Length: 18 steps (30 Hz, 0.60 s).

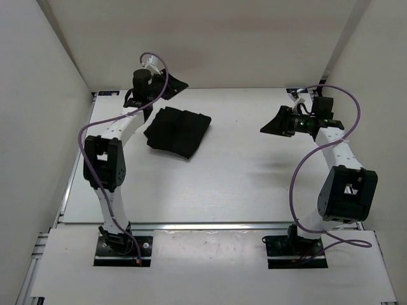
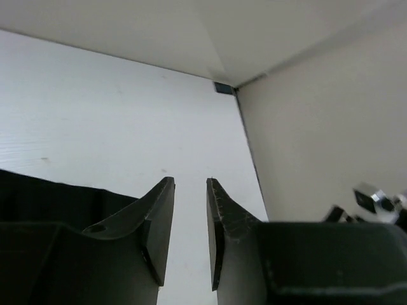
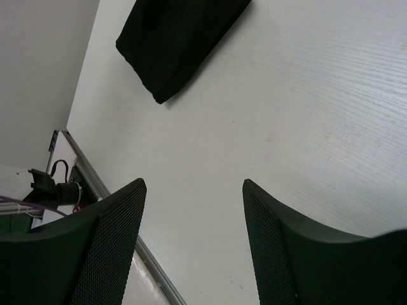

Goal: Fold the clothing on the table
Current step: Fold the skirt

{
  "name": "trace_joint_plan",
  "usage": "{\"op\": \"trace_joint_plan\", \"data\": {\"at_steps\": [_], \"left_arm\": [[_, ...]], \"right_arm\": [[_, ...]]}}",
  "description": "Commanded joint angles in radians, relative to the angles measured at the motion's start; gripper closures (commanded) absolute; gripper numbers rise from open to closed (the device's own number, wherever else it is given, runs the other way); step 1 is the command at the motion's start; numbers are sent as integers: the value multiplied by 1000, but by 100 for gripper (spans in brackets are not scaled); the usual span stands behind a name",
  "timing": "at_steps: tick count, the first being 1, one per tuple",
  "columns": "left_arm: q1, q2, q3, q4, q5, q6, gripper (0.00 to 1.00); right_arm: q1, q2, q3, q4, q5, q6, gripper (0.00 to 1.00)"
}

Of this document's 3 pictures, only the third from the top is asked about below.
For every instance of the black pleated skirt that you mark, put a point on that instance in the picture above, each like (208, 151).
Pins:
(165, 42)

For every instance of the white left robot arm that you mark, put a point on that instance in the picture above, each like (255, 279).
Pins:
(45, 191)

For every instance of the aluminium table edge rail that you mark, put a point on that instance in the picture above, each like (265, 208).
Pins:
(119, 268)

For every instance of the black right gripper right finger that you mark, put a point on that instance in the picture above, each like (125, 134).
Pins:
(298, 260)

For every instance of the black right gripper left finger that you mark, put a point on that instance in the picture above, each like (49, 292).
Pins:
(43, 265)

